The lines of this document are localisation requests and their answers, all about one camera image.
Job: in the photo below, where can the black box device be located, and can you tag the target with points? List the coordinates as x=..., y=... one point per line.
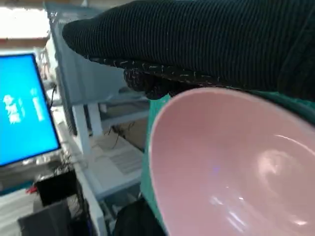
x=56, y=186

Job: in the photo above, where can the white framed cabinet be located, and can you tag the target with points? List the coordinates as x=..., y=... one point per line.
x=98, y=73

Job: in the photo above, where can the white computer desk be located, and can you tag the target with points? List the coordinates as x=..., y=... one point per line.
x=83, y=177

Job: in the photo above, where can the blue screen monitor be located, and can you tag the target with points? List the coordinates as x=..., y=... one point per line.
x=22, y=110

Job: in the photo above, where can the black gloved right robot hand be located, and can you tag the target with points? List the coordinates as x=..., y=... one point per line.
x=197, y=37

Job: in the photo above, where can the pink bowl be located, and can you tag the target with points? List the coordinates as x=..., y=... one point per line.
x=209, y=147

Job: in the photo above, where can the white perforated cabinet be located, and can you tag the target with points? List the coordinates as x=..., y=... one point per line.
x=123, y=162

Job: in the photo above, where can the green cutting mat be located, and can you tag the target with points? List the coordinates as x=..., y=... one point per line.
x=153, y=108

